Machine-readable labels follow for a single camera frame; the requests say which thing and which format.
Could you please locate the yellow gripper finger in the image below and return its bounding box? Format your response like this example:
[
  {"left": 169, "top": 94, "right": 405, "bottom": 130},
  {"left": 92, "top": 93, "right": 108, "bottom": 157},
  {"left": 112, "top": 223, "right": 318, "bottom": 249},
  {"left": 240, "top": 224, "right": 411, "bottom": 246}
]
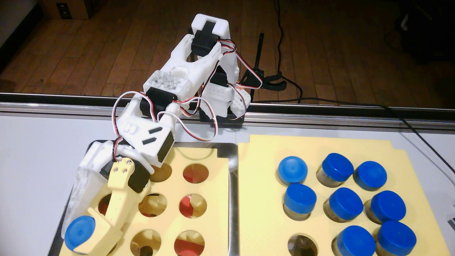
[{"left": 73, "top": 158, "right": 151, "bottom": 255}]

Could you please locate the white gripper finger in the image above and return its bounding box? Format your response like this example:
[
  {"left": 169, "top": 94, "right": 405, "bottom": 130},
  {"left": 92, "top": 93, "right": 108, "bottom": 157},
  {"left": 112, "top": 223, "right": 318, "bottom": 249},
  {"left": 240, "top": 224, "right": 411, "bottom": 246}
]
[{"left": 61, "top": 140, "right": 120, "bottom": 239}]

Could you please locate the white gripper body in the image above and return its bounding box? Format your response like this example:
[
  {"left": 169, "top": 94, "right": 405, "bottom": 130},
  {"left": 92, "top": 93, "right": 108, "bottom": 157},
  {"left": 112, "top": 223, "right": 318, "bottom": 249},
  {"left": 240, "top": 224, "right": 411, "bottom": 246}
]
[{"left": 100, "top": 102, "right": 177, "bottom": 193}]

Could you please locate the blue capped test tube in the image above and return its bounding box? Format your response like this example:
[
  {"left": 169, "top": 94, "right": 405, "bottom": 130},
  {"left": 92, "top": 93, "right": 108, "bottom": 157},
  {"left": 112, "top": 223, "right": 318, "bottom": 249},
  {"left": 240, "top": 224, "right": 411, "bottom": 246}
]
[
  {"left": 316, "top": 152, "right": 355, "bottom": 188},
  {"left": 278, "top": 156, "right": 309, "bottom": 186},
  {"left": 64, "top": 215, "right": 96, "bottom": 252},
  {"left": 283, "top": 183, "right": 318, "bottom": 221},
  {"left": 332, "top": 225, "right": 377, "bottom": 256},
  {"left": 364, "top": 191, "right": 406, "bottom": 225},
  {"left": 353, "top": 161, "right": 387, "bottom": 191},
  {"left": 323, "top": 187, "right": 364, "bottom": 223},
  {"left": 374, "top": 220, "right": 417, "bottom": 256}
]

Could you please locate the yellow foam rack in tray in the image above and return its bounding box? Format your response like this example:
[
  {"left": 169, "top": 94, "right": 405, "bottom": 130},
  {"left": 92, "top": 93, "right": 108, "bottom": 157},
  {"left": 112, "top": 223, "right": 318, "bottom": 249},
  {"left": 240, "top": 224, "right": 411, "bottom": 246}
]
[{"left": 59, "top": 145, "right": 230, "bottom": 256}]

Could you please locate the metal tray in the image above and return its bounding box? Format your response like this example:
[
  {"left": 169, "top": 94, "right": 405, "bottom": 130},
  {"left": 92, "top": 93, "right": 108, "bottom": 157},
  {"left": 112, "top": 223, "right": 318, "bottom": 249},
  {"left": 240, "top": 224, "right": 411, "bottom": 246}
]
[{"left": 47, "top": 139, "right": 239, "bottom": 256}]

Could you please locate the black clamp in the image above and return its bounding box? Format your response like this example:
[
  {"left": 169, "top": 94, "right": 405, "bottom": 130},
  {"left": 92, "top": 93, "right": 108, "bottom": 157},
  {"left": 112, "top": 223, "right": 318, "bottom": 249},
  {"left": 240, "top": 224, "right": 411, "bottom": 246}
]
[{"left": 240, "top": 33, "right": 287, "bottom": 102}]

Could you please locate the large yellow foam rack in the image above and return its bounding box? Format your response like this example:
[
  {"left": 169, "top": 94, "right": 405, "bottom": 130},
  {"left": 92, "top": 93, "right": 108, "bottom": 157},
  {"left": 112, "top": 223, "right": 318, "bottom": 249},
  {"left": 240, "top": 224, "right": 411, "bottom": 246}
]
[{"left": 237, "top": 134, "right": 451, "bottom": 256}]

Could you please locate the cardboard box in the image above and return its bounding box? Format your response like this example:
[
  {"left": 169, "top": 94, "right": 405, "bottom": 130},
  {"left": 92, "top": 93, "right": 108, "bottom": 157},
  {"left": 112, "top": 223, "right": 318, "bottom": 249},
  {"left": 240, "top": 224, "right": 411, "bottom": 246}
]
[{"left": 38, "top": 0, "right": 96, "bottom": 19}]

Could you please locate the black bag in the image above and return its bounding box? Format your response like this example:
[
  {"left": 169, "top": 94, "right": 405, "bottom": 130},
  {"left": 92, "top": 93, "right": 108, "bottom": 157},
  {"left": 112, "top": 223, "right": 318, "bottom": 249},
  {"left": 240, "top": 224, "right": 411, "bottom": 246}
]
[{"left": 383, "top": 0, "right": 455, "bottom": 65}]

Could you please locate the aluminium table edge rail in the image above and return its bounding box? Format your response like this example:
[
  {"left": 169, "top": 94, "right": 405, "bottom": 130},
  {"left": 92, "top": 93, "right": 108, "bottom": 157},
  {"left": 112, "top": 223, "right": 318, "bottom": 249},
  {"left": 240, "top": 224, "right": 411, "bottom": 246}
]
[{"left": 0, "top": 92, "right": 455, "bottom": 130}]

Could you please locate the black cable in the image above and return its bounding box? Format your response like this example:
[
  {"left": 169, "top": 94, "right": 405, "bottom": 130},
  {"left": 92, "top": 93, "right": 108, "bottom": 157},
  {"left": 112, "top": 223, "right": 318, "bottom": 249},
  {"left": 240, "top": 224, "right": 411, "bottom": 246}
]
[
  {"left": 252, "top": 98, "right": 455, "bottom": 175},
  {"left": 277, "top": 0, "right": 303, "bottom": 104}
]

